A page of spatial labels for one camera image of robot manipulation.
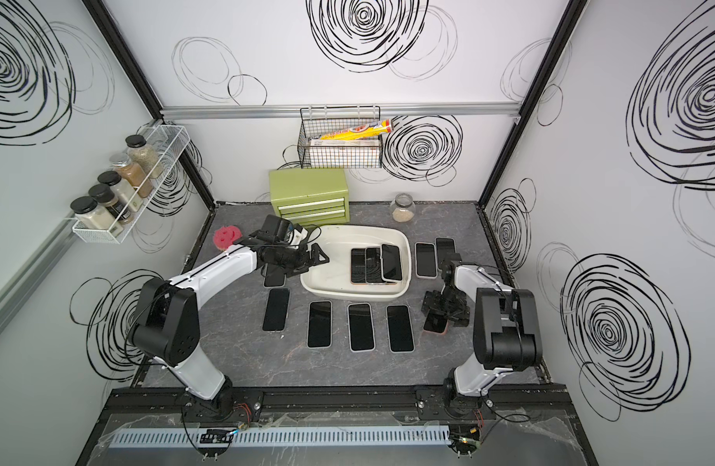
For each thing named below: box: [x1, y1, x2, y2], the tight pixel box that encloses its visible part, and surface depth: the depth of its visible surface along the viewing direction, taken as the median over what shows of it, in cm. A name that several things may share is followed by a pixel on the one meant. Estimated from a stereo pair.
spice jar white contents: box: [97, 170, 144, 213], surface depth 70 cm
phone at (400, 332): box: [385, 304, 416, 354], surface depth 88 cm
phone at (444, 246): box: [434, 236, 457, 269], surface depth 108 cm
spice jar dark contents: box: [88, 183, 134, 224], surface depth 66 cm
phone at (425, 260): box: [414, 241, 439, 280], surface depth 104 cm
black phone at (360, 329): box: [345, 301, 376, 353], surface depth 88 cm
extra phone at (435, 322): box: [422, 308, 448, 333], surface depth 88 cm
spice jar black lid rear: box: [125, 133, 163, 178], surface depth 77 cm
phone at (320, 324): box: [306, 299, 334, 350], surface depth 88 cm
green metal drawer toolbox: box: [269, 167, 351, 226], surface depth 105 cm
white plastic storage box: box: [300, 225, 412, 302], surface depth 99 cm
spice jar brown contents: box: [108, 152, 154, 199], surface depth 71 cm
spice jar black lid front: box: [69, 196, 114, 232], surface depth 63 cm
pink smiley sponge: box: [212, 225, 242, 252], surface depth 107 cm
